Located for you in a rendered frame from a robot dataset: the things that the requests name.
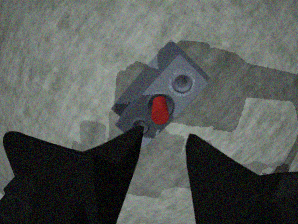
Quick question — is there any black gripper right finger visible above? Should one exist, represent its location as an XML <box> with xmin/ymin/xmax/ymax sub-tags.
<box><xmin>186</xmin><ymin>133</ymin><xmax>298</xmax><ymax>224</ymax></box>

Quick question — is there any grey plate with holes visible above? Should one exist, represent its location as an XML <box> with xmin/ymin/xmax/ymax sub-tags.
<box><xmin>116</xmin><ymin>55</ymin><xmax>209</xmax><ymax>147</ymax></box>

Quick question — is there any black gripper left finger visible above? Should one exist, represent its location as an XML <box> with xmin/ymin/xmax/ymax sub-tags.
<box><xmin>3</xmin><ymin>125</ymin><xmax>144</xmax><ymax>224</ymax></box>

